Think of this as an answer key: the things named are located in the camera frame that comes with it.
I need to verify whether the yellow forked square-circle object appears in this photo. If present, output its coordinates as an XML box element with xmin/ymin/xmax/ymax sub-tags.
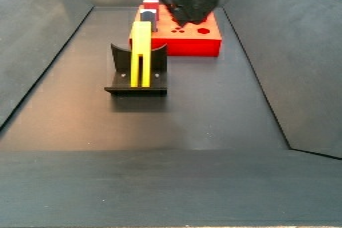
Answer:
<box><xmin>130</xmin><ymin>21</ymin><xmax>153</xmax><ymax>87</ymax></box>

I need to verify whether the red square peg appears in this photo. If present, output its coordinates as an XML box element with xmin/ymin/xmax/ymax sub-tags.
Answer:
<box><xmin>143</xmin><ymin>0</ymin><xmax>159</xmax><ymax>10</ymax></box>

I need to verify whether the black curved cradle stand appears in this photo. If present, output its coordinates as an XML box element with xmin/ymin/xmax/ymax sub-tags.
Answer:
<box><xmin>104</xmin><ymin>45</ymin><xmax>167</xmax><ymax>95</ymax></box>

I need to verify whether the light blue notched peg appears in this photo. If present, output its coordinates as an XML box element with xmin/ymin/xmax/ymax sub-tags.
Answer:
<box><xmin>139</xmin><ymin>9</ymin><xmax>158</xmax><ymax>32</ymax></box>

